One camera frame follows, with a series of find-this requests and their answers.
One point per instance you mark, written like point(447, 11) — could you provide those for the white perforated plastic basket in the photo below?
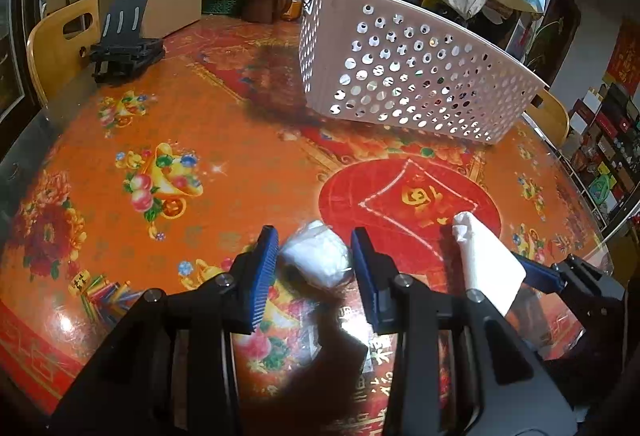
point(410, 66)

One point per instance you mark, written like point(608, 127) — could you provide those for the red wall hanging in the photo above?
point(625, 56)

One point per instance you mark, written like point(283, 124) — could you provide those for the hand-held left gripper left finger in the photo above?
point(262, 281)

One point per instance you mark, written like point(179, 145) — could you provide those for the glass jar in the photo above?
point(295, 4)

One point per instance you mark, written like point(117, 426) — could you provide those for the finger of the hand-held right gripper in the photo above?
point(540, 273)
point(446, 233)

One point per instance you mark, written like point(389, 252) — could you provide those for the small white plastic bag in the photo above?
point(315, 256)

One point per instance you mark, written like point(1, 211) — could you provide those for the green plastic tray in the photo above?
point(222, 5)

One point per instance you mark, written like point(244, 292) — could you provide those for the black folding phone stand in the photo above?
point(125, 51)

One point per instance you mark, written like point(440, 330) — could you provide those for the wooden chair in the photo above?
point(552, 116)
point(50, 46)

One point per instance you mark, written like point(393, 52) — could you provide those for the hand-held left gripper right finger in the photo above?
point(365, 276)

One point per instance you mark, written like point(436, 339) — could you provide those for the white triangular soft pouch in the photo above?
point(485, 261)

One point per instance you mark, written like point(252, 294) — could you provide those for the shelf of assorted boxes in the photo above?
point(605, 151)

